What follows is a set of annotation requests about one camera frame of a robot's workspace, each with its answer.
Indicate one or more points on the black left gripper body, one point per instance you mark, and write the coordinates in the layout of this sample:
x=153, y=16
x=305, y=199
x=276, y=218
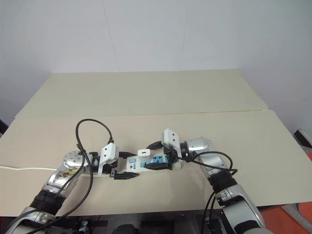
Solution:
x=111, y=167

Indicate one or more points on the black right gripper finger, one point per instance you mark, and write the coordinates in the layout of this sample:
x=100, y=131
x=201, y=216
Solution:
x=155, y=145
x=157, y=166

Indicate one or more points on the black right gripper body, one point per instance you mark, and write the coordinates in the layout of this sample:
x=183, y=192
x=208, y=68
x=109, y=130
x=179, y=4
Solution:
x=171, y=157

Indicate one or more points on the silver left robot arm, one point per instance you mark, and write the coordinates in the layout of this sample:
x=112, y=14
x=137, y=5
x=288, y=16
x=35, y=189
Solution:
x=71, y=161

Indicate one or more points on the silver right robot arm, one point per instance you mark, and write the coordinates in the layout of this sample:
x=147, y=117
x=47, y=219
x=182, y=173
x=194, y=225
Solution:
x=243, y=202

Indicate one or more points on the white power strip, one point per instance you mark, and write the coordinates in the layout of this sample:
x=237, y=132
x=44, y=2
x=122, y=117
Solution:
x=133, y=168

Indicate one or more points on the white charger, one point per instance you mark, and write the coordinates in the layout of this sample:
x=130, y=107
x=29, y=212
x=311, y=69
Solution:
x=143, y=152

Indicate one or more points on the dark rounded shape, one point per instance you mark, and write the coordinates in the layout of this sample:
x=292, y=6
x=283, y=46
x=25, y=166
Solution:
x=125, y=229

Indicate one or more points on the dark object at room edge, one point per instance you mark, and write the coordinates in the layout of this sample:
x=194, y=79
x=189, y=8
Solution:
x=2, y=126

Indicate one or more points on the dark box with white edge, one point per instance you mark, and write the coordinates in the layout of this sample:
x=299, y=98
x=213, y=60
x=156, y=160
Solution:
x=304, y=137

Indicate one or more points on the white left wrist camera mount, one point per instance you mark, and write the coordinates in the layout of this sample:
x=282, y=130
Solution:
x=108, y=152

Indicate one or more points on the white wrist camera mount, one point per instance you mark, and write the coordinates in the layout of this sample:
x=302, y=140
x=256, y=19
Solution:
x=171, y=139
x=108, y=152

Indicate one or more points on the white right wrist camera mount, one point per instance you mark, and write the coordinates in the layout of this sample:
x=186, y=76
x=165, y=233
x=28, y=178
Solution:
x=171, y=139

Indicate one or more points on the small metal bracket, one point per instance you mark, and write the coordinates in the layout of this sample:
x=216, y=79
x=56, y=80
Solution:
x=83, y=225

